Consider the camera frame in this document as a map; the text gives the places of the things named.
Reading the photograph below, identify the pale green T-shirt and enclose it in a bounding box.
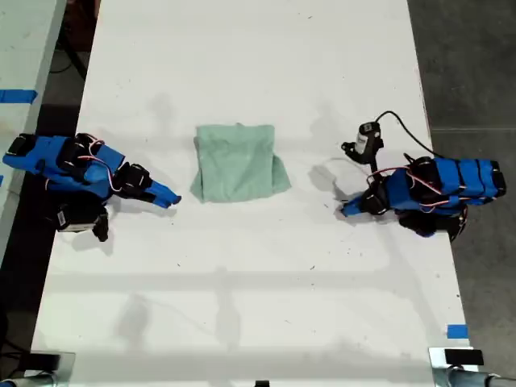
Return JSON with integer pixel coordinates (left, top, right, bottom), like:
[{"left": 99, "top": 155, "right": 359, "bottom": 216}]
[{"left": 189, "top": 122, "right": 293, "bottom": 204}]

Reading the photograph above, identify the long blue tape strip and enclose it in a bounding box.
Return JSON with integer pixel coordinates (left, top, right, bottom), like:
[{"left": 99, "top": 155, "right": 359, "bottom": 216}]
[{"left": 0, "top": 89, "right": 39, "bottom": 105}]

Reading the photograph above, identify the small black box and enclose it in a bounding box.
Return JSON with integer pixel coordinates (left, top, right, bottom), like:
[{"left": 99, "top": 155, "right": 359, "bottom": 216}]
[
  {"left": 28, "top": 352, "right": 62, "bottom": 372},
  {"left": 443, "top": 348, "right": 485, "bottom": 366}
]

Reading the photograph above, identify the grey metal pipe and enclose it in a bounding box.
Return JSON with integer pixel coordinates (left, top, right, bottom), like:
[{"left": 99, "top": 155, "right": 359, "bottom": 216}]
[
  {"left": 0, "top": 372, "right": 56, "bottom": 387},
  {"left": 447, "top": 367, "right": 516, "bottom": 387}
]

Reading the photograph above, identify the black camera stalk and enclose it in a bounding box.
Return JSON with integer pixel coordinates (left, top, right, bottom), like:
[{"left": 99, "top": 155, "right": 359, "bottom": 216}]
[
  {"left": 91, "top": 212, "right": 110, "bottom": 243},
  {"left": 340, "top": 139, "right": 384, "bottom": 175}
]

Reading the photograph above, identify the black silver camera box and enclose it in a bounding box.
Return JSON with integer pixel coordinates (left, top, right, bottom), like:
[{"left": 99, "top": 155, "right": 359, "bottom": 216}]
[{"left": 356, "top": 122, "right": 383, "bottom": 155}]

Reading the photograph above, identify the black camera box with label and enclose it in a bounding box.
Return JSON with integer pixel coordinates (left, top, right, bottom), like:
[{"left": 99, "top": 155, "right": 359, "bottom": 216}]
[{"left": 55, "top": 204, "right": 102, "bottom": 234}]

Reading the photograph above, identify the black camera cable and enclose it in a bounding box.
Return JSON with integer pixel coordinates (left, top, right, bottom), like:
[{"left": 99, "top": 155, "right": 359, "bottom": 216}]
[{"left": 374, "top": 110, "right": 439, "bottom": 159}]

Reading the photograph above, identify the black floor cable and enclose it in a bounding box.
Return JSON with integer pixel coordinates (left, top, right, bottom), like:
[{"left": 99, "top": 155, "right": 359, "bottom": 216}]
[{"left": 50, "top": 23, "right": 89, "bottom": 81}]

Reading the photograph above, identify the metal table bracket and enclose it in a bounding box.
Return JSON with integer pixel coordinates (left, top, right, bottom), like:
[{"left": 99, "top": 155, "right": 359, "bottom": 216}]
[
  {"left": 28, "top": 351, "right": 77, "bottom": 381},
  {"left": 427, "top": 346, "right": 485, "bottom": 387}
]

